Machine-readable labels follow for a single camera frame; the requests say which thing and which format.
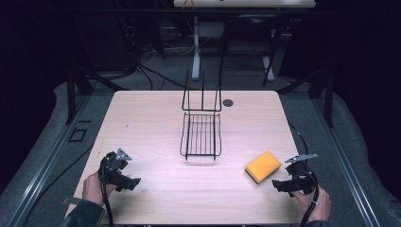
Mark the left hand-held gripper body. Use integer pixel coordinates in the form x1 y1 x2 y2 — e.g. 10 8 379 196
97 148 133 187

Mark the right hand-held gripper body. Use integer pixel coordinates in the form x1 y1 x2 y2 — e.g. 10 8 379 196
284 153 319 195

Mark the person's right hand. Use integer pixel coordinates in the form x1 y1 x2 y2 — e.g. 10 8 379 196
290 185 332 223

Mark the person's left hand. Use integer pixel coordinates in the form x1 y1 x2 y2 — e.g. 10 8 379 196
82 171 118 207

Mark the yellow sponge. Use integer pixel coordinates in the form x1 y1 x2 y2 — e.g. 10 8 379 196
244 150 282 185

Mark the black chair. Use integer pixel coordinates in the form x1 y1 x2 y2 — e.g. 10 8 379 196
218 13 293 88

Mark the white background desk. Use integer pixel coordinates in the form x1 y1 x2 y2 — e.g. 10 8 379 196
173 0 317 81

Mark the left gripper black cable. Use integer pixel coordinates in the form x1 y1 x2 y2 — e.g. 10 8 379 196
98 156 115 227

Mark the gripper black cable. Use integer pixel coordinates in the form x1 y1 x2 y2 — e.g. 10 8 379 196
98 156 115 227
288 123 321 227

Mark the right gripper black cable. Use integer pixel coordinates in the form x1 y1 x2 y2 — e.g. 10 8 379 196
288 123 321 227

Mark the aluminium floor rail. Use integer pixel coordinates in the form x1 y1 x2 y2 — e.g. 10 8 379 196
5 94 93 227
311 94 382 227

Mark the black frame post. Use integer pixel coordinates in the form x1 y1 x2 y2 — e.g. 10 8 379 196
65 67 78 125

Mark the black wire rack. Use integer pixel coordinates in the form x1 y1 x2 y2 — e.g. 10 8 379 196
179 69 223 162

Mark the black floor cable bundle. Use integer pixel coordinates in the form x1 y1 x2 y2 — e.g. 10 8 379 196
119 12 202 93

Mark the black horizontal frame bar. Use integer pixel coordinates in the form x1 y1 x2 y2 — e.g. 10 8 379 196
60 8 320 16

